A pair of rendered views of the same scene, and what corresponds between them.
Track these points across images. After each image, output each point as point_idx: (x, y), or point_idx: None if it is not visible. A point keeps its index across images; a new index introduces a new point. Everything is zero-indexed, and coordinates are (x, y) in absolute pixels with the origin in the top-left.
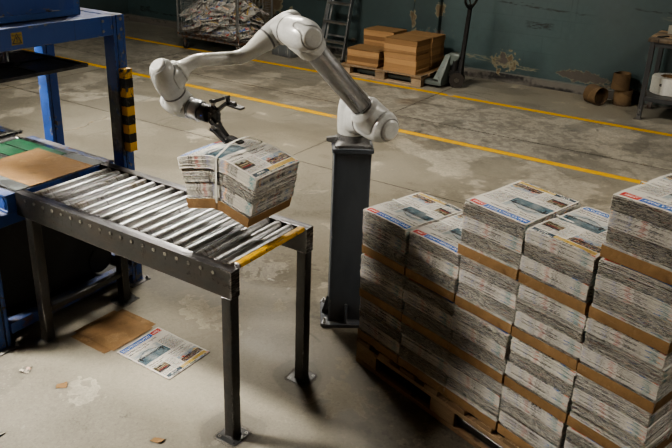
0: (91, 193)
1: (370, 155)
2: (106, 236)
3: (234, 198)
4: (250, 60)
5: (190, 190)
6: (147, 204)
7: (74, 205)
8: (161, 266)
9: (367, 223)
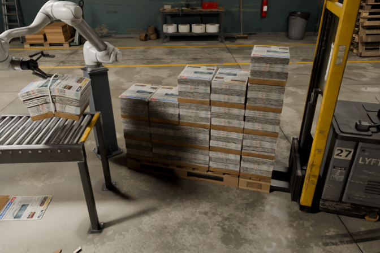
0: None
1: (107, 72)
2: None
3: (65, 107)
4: (39, 30)
5: (32, 111)
6: None
7: None
8: (29, 159)
9: (122, 103)
